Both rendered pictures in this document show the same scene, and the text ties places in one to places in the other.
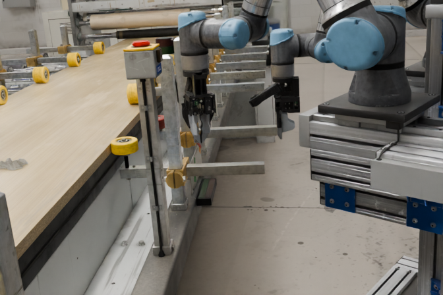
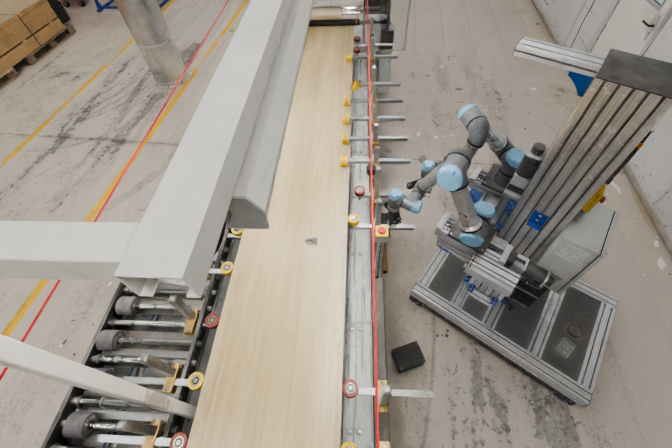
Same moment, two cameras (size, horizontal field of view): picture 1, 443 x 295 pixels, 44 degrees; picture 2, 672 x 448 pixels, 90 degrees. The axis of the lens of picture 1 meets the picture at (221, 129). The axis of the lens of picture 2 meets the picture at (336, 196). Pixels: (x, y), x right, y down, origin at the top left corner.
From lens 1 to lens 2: 1.46 m
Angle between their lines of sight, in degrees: 35
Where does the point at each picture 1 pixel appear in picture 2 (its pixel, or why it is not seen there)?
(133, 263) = (360, 267)
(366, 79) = not seen: hidden behind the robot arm
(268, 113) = (386, 77)
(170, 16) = (327, 14)
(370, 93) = not seen: hidden behind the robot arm
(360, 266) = (435, 205)
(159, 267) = (378, 285)
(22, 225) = (340, 297)
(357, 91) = not seen: hidden behind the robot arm
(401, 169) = (478, 274)
